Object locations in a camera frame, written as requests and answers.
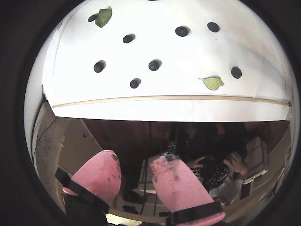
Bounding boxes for pink padded gripper finger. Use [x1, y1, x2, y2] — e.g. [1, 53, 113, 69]
[150, 154, 227, 226]
[55, 150, 122, 226]

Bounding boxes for black shoe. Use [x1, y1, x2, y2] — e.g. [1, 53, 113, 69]
[122, 204, 140, 214]
[123, 188, 145, 205]

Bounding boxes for seated person dark clothes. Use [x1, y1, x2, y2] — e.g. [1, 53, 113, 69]
[164, 122, 251, 205]

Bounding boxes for white storage box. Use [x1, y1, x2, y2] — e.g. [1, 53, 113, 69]
[243, 135, 270, 167]

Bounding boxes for pale green curled leaf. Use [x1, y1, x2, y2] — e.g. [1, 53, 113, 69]
[198, 75, 225, 91]

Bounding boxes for dark green leaf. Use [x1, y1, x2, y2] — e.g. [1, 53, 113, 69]
[95, 6, 113, 28]

